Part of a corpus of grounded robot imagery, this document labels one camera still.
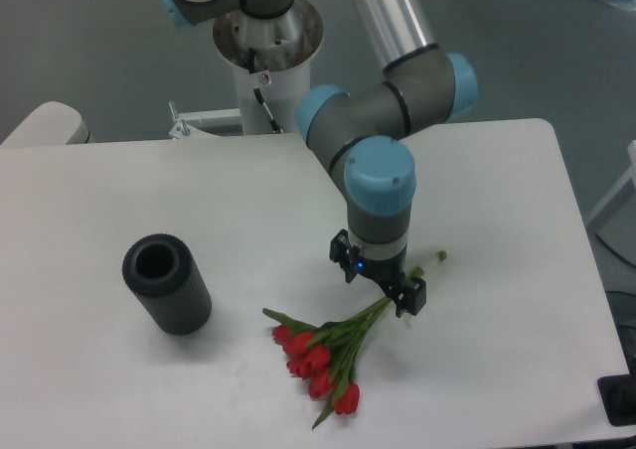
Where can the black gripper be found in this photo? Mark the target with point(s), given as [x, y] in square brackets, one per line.
[382, 263]

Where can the red tulip bouquet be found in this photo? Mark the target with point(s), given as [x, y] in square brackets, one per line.
[326, 356]

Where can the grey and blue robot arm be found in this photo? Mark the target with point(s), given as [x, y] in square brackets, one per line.
[357, 138]

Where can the dark grey ribbed vase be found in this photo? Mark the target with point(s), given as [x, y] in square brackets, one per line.
[160, 271]

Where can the black device at table edge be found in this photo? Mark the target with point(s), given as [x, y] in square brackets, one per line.
[618, 397]

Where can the white chair back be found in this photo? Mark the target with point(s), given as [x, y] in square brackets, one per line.
[50, 124]

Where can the white pedestal base frame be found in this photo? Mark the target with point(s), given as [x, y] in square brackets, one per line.
[227, 122]

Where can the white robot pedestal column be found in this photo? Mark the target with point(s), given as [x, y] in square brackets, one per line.
[271, 58]

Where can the white furniture frame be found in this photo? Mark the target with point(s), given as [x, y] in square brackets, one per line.
[619, 193]

